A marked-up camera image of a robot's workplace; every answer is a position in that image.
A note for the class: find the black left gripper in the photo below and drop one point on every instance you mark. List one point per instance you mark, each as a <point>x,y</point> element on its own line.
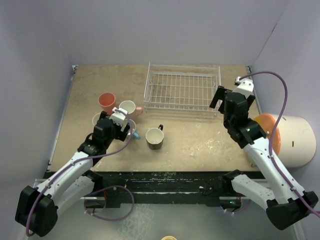
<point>120,134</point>

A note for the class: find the salmon pink cup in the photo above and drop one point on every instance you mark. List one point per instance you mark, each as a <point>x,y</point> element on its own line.
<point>107,101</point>

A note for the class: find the cream cylinder with orange lid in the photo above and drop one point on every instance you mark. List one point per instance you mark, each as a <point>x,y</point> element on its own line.
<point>294,141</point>

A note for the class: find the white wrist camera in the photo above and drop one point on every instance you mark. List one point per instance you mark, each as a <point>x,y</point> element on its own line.
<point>244,86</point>
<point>119,117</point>

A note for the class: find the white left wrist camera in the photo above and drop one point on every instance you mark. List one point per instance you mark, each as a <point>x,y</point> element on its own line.
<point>119,117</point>

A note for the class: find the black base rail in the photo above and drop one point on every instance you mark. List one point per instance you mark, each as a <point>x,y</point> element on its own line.
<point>166,188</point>

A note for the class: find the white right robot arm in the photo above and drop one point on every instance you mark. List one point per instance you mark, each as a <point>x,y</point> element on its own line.
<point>286,202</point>

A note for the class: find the yellow round object at bottom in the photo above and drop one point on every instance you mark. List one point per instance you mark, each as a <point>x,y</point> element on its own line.
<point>169,237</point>

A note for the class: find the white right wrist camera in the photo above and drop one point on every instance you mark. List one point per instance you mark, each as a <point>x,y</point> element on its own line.
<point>244,86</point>

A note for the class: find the blue cup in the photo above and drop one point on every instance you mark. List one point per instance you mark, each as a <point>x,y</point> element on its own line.
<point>134,130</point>

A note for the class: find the white wire dish rack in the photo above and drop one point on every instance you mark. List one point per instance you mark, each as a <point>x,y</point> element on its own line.
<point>181,87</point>

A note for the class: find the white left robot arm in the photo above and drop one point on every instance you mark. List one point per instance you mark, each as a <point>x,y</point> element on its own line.
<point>38,207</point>

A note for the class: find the salmon pink mug with handle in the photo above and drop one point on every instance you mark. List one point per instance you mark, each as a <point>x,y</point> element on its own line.
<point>96,118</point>

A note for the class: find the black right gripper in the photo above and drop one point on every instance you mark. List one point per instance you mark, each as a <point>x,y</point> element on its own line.
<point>219,95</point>

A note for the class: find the light pink mug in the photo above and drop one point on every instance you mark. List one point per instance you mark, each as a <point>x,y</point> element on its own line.
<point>133,111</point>

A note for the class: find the black mug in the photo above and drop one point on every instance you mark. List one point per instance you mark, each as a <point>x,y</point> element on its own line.
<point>155,137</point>

